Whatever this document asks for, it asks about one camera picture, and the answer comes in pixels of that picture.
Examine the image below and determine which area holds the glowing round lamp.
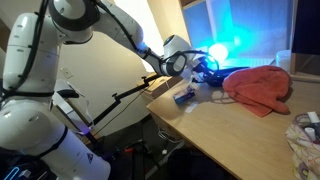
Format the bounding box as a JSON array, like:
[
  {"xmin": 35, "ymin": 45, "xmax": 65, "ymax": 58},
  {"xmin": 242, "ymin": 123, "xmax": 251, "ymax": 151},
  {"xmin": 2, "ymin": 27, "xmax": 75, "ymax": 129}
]
[{"xmin": 208, "ymin": 43, "xmax": 229, "ymax": 64}]

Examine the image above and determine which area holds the white leaning panel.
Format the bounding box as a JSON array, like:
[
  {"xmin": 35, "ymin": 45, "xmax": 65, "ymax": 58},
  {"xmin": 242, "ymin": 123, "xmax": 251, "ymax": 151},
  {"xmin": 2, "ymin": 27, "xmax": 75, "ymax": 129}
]
[{"xmin": 53, "ymin": 79, "xmax": 96, "ymax": 136}]

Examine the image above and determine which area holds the white tube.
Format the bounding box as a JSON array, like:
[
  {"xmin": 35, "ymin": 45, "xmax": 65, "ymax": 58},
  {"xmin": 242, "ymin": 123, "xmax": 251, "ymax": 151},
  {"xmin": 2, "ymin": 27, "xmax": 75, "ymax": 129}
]
[{"xmin": 306, "ymin": 110, "xmax": 320, "ymax": 124}]

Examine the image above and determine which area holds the orange towel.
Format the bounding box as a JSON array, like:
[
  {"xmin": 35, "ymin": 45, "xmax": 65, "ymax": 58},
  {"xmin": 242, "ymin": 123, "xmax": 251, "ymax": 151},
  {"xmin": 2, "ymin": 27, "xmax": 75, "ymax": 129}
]
[{"xmin": 222, "ymin": 65, "xmax": 292, "ymax": 118}]

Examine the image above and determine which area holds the white floor cable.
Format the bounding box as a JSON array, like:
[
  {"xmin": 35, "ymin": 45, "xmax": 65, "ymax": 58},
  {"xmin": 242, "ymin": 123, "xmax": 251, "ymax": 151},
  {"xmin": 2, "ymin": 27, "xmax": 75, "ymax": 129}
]
[{"xmin": 157, "ymin": 128, "xmax": 185, "ymax": 145}]

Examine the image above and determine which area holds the black floor tripod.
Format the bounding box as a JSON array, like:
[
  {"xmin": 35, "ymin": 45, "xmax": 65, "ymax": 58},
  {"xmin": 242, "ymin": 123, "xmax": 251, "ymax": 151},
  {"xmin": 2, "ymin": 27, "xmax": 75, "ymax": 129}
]
[{"xmin": 123, "ymin": 139, "xmax": 161, "ymax": 180}]

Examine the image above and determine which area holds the black controller with cyan light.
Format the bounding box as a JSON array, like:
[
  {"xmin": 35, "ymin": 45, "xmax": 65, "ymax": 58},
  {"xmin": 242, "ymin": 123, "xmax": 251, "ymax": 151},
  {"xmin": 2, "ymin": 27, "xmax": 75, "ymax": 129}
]
[{"xmin": 0, "ymin": 159, "xmax": 51, "ymax": 180}]

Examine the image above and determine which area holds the black handle bar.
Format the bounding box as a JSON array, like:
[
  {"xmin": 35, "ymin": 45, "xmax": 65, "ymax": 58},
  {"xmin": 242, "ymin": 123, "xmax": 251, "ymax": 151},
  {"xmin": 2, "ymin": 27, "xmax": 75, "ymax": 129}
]
[{"xmin": 57, "ymin": 88, "xmax": 80, "ymax": 100}]

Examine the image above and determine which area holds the blue band-aid box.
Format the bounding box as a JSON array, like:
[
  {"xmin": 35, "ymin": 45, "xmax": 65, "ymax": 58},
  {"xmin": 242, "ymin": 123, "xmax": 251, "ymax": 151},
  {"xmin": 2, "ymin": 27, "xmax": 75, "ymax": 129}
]
[{"xmin": 172, "ymin": 84, "xmax": 198, "ymax": 105}]

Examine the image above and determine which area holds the floral toiletry pouch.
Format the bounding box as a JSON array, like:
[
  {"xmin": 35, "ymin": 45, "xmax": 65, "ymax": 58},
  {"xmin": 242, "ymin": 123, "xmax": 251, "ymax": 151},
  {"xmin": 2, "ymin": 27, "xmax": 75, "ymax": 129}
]
[{"xmin": 284, "ymin": 111, "xmax": 320, "ymax": 180}]

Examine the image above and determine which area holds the black computer monitor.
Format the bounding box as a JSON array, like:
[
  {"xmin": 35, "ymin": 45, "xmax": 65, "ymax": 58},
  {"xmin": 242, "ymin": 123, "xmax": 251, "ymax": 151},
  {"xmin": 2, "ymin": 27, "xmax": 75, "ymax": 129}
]
[{"xmin": 290, "ymin": 0, "xmax": 320, "ymax": 56}]

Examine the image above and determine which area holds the white wall socket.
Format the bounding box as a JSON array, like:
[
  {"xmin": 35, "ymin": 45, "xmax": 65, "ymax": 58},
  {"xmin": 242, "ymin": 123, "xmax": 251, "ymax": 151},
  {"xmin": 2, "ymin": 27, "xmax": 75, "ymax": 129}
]
[{"xmin": 60, "ymin": 67, "xmax": 74, "ymax": 80}]

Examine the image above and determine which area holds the brown cardboard box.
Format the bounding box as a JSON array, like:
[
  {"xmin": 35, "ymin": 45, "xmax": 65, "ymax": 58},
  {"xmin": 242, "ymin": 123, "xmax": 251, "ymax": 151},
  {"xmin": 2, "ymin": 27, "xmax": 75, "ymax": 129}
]
[{"xmin": 139, "ymin": 71, "xmax": 188, "ymax": 101}]

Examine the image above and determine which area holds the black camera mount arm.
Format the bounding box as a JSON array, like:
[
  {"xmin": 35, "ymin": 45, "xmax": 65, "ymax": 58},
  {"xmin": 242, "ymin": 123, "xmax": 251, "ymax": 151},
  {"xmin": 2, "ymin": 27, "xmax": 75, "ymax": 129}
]
[{"xmin": 89, "ymin": 71, "xmax": 168, "ymax": 128}]

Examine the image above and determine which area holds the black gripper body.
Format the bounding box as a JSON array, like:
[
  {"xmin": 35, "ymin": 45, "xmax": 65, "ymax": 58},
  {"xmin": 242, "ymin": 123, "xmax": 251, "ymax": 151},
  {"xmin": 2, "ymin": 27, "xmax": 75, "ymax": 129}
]
[{"xmin": 191, "ymin": 59, "xmax": 215, "ymax": 83}]

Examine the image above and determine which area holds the white capped bottle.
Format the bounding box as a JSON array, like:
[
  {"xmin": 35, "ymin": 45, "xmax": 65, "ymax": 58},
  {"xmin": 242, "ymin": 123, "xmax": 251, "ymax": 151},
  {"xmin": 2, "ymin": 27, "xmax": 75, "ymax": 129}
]
[{"xmin": 303, "ymin": 126, "xmax": 316, "ymax": 141}]

